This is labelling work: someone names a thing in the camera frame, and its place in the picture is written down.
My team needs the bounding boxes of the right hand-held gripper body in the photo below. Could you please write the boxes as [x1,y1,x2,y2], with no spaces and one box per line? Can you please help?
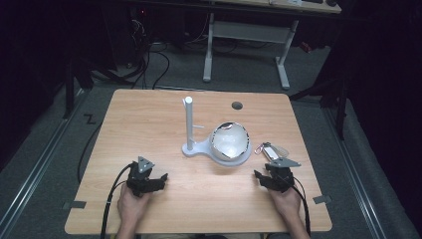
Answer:
[264,156,303,194]

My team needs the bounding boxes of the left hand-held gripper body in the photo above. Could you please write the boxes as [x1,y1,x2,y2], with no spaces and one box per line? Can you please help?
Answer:
[126,155,157,198]

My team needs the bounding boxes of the person's right hand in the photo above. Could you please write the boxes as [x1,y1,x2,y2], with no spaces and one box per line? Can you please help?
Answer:
[267,186,303,223]

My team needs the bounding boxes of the person's left hand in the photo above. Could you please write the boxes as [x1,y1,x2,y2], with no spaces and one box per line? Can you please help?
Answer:
[116,183,152,231]

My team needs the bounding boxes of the grey tape strip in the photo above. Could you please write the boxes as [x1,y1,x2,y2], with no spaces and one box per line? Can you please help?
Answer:
[312,194,332,205]
[62,200,88,210]

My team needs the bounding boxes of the shiny white bowl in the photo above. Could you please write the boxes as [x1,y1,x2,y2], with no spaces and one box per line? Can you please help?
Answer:
[210,121,250,163]

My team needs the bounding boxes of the black metal stand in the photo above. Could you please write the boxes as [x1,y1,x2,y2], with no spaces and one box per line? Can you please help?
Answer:
[288,63,351,141]
[61,54,96,120]

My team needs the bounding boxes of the small red object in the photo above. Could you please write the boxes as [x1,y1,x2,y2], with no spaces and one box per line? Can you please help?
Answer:
[299,41,314,55]

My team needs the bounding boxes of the white-legged wooden desk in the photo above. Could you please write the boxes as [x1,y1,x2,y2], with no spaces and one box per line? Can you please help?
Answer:
[201,0,343,91]

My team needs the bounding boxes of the dark computer tower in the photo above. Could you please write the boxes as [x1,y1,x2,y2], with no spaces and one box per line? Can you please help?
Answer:
[101,4,148,69]

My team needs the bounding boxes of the keychain with white tag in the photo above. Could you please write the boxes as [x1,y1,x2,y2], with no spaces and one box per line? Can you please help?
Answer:
[254,141,291,160]

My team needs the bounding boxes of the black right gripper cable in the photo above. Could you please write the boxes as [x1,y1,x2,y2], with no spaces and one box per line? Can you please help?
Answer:
[291,175,313,237]

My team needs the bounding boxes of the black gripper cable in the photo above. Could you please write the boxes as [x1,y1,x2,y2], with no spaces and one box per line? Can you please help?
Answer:
[291,175,313,237]
[100,162,137,239]

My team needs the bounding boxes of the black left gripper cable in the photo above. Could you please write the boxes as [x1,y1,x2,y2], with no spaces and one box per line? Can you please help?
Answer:
[100,162,137,239]

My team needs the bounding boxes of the white stand with post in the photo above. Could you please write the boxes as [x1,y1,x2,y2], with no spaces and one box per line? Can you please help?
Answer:
[180,96,253,167]

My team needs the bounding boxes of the black floor cable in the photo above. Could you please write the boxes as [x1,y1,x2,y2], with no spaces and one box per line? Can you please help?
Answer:
[77,121,105,184]

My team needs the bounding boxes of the metal floor rail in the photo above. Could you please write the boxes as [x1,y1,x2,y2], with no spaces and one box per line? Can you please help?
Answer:
[321,106,388,239]
[0,89,88,239]

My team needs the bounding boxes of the bundle of black floor cables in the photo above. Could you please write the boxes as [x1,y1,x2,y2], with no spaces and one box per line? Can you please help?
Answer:
[89,19,171,91]

